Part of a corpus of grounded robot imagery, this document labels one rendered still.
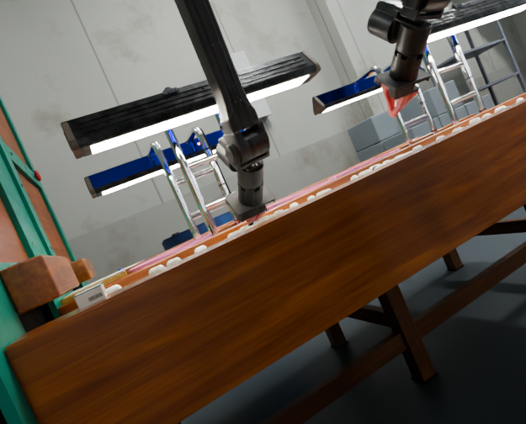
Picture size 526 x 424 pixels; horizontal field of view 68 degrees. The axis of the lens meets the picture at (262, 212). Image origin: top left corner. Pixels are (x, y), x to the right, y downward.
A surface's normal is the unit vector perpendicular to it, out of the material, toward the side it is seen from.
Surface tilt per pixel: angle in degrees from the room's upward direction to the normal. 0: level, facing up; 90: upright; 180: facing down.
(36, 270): 90
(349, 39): 90
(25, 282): 90
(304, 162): 90
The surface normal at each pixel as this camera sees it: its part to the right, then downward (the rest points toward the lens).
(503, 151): 0.34, -0.12
